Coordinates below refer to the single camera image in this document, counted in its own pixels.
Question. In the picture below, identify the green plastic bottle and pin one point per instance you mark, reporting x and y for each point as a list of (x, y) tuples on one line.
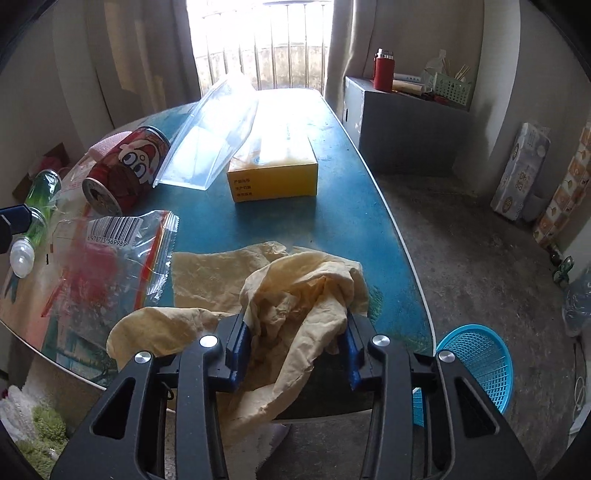
[(44, 189)]

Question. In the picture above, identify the beige curtain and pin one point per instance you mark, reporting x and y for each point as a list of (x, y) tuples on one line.
[(147, 55), (351, 41)]

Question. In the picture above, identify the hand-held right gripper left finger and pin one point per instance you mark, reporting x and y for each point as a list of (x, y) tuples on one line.
[(239, 344)]

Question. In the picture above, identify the yellow cardboard box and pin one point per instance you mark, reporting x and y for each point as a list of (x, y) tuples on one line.
[(277, 177)]

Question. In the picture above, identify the wooden rolling pin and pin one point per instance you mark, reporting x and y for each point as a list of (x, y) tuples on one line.
[(408, 86)]

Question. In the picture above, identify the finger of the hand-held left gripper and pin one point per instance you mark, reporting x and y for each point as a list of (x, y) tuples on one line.
[(16, 218)]

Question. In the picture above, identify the toilet paper pack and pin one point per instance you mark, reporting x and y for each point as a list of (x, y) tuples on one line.
[(519, 170)]

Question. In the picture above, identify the clear packet with red print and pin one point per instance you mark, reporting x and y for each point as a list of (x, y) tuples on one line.
[(111, 272)]

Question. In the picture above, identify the green plastic basket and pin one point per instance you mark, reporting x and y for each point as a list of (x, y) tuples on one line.
[(452, 90)]

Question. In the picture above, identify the patterned package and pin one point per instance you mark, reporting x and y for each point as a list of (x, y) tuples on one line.
[(565, 194)]

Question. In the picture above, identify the pink mesh sponge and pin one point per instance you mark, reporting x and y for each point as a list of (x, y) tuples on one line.
[(104, 145)]

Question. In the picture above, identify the metal window railing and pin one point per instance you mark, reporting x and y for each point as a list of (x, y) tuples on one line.
[(277, 60)]

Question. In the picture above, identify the large clear plastic bag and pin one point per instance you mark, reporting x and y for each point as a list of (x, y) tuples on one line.
[(203, 143)]

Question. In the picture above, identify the pink plastic bag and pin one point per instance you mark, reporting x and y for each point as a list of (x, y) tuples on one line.
[(46, 162)]

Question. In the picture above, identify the grey cabinet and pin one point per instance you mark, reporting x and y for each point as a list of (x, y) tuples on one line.
[(406, 134)]

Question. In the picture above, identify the red cartoon drink can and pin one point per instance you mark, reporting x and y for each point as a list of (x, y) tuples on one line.
[(124, 166)]

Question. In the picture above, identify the red thermos flask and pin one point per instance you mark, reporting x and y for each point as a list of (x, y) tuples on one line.
[(383, 71)]

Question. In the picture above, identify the blue plastic basket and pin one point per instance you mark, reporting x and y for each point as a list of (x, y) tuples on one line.
[(480, 364)]

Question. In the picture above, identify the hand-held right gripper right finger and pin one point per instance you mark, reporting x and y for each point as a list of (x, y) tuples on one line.
[(352, 350)]

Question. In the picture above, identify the yellow cloth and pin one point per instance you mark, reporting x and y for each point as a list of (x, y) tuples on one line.
[(286, 295)]

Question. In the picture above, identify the clear water jug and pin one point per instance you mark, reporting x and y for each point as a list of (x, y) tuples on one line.
[(579, 304)]

